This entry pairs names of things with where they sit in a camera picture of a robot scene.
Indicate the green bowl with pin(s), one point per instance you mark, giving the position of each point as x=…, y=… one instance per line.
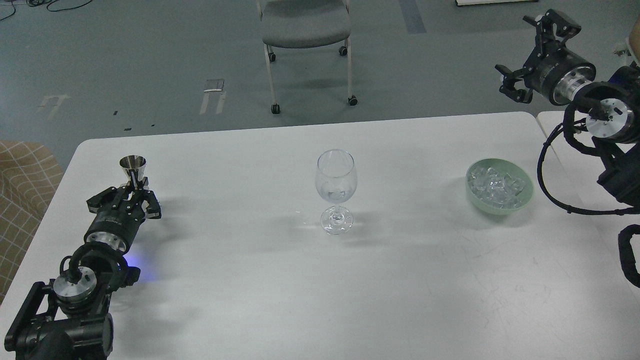
x=503, y=166

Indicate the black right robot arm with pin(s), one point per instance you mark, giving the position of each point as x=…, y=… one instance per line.
x=601, y=118

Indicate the white chair at right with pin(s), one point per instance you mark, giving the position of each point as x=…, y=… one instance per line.
x=630, y=47

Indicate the steel double jigger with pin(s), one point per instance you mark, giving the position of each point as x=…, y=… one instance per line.
x=134, y=167

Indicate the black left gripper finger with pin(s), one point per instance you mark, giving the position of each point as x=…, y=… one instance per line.
x=111, y=198
x=147, y=205

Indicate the beige checkered armchair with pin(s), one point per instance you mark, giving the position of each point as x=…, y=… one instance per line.
x=29, y=178

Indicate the metal floor plate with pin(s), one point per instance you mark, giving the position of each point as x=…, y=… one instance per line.
x=214, y=85

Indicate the pile of ice cubes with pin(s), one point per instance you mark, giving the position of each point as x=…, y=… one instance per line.
x=495, y=188

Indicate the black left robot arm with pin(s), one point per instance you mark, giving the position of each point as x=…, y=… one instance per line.
x=68, y=317

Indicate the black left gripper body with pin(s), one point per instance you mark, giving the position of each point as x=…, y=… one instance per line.
x=115, y=224

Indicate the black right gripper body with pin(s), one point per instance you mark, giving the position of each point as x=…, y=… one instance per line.
x=553, y=74

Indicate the clear wine glass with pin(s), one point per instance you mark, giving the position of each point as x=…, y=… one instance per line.
x=336, y=181

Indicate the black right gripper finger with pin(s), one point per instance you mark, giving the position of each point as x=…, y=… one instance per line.
x=553, y=29
x=517, y=84

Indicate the grey office chair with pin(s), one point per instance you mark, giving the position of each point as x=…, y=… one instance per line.
x=305, y=24

